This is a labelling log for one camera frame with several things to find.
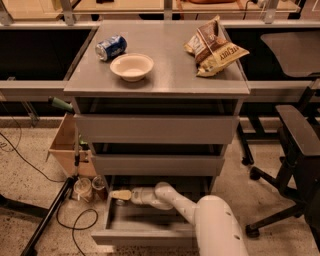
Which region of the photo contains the grey bottom drawer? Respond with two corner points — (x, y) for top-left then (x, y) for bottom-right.
(92, 176), (215, 247)

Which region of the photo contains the grey drawer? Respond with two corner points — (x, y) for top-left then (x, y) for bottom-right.
(74, 114), (239, 144)
(92, 143), (224, 176)
(92, 176), (215, 247)

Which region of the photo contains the redbull can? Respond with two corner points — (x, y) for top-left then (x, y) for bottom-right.
(116, 199), (126, 206)

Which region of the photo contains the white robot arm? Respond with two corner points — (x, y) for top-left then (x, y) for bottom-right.
(111, 182), (249, 256)

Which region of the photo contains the grey middle drawer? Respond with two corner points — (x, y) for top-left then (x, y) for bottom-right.
(92, 143), (224, 176)

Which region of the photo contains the grey top drawer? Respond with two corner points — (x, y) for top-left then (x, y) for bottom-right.
(74, 114), (239, 144)

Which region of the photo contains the grey drawer cabinet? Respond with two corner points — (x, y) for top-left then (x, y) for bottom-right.
(64, 21), (249, 178)

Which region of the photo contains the blue pepsi can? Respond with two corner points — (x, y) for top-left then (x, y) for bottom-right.
(95, 35), (127, 61)

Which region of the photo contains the plastic cup with brown drink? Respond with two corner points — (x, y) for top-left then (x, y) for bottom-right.
(92, 176), (107, 200)

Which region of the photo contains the clear plastic cup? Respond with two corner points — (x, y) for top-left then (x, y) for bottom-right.
(74, 178), (93, 202)

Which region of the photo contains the black tripod stand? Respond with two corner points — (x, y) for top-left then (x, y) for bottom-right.
(21, 129), (80, 256)

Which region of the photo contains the wooden box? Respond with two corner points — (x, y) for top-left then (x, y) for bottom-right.
(49, 114), (97, 178)

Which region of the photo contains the brown yellow chip bag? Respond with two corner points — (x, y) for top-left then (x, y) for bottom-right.
(184, 15), (249, 77)

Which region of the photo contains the black office chair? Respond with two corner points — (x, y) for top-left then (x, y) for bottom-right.
(245, 78), (320, 240)

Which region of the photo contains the black floor cable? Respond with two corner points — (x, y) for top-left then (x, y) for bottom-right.
(55, 199), (100, 256)

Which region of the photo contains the green handle tool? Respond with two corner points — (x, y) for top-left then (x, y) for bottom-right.
(48, 97), (74, 113)

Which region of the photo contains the grey desk frame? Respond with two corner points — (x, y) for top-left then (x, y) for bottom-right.
(0, 20), (320, 102)

